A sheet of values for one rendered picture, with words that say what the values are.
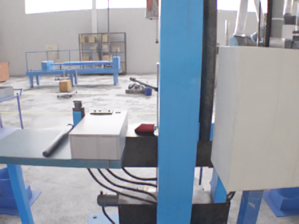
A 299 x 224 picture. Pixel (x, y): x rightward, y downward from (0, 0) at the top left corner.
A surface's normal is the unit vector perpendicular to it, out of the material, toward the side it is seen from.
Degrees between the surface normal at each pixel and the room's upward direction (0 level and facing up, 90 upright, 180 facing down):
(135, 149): 90
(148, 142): 90
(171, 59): 90
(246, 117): 90
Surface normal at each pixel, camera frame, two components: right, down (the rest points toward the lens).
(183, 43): 0.00, 0.27
